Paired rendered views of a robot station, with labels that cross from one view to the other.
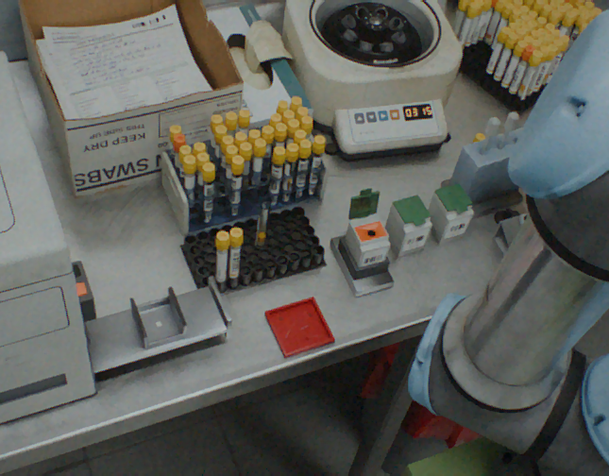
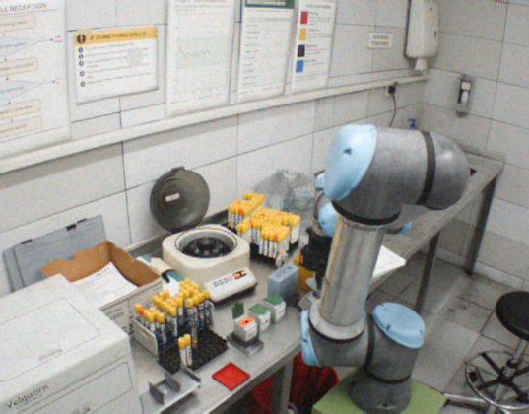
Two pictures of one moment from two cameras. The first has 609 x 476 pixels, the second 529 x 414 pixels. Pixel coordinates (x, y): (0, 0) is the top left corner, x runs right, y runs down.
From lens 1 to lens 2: 0.29 m
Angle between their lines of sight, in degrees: 31
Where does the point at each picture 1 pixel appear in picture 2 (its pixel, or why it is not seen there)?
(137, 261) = (139, 374)
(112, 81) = (96, 300)
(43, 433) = not seen: outside the picture
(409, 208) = (257, 309)
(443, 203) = (270, 302)
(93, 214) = not seen: hidden behind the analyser
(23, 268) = (110, 352)
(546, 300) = (357, 258)
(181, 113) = (137, 298)
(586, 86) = (348, 144)
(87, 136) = not seen: hidden behind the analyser
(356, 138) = (218, 293)
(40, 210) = (108, 324)
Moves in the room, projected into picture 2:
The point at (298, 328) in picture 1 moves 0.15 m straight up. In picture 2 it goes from (231, 377) to (231, 330)
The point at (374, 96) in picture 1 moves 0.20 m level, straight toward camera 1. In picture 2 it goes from (219, 272) to (230, 312)
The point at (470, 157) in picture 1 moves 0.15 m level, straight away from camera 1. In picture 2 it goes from (273, 279) to (270, 252)
